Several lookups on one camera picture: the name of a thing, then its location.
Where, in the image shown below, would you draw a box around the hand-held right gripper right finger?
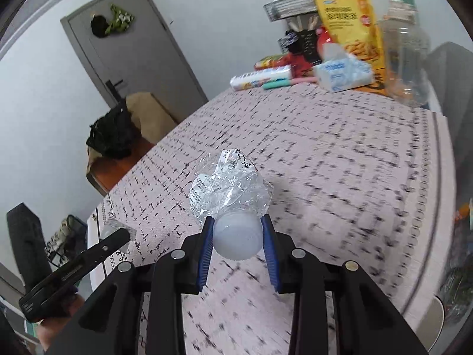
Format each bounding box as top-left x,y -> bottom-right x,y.
260,214 -> 429,355

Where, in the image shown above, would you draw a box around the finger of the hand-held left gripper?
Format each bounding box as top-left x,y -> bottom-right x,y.
88,227 -> 133,259

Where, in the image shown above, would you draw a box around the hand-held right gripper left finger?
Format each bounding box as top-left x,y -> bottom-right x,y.
48,215 -> 216,355

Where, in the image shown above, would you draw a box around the person's left hand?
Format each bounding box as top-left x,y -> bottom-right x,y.
36,294 -> 84,353

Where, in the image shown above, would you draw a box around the patterned shoe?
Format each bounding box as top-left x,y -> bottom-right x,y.
46,214 -> 87,267

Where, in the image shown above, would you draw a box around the black box-shaped object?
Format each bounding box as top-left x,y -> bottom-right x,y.
7,203 -> 52,289

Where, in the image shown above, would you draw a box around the black clothes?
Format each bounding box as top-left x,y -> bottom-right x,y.
86,105 -> 135,159

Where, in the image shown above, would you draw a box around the brown chair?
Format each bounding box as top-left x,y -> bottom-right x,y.
87,92 -> 178,196

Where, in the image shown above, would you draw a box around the white roll of bags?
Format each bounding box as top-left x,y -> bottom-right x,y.
230,64 -> 292,91

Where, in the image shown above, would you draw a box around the bag of green vegetables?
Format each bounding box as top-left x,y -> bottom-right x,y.
441,262 -> 472,322

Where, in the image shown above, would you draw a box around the red snack packet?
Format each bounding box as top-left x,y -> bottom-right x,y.
254,54 -> 315,78

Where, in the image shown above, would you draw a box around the blue-white tissue pack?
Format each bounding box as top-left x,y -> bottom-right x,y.
313,43 -> 374,93

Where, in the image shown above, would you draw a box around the orange box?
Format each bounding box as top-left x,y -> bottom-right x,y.
458,200 -> 473,230

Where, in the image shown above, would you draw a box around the grey door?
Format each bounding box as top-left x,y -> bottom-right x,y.
60,0 -> 208,109

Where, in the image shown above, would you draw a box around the black hanging cloth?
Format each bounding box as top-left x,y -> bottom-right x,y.
90,15 -> 109,38

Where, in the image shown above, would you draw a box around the black utensil holder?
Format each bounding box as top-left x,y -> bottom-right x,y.
279,17 -> 322,62

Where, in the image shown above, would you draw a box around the green hanging cloth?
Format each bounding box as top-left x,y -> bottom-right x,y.
103,4 -> 135,36

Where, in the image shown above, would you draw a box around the red bottle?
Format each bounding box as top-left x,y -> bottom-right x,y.
316,26 -> 335,60

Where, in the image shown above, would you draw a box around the clear plastic jar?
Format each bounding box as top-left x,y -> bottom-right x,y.
379,0 -> 433,108

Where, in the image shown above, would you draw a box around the yellow snack bag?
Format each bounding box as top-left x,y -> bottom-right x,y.
311,0 -> 387,95

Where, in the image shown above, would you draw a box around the grey upholstered chair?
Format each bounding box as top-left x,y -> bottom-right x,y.
425,41 -> 470,156

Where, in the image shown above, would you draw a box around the grey striped box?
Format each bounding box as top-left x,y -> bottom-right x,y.
263,0 -> 318,21

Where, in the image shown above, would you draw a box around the black door handle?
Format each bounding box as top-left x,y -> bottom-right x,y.
105,79 -> 124,104

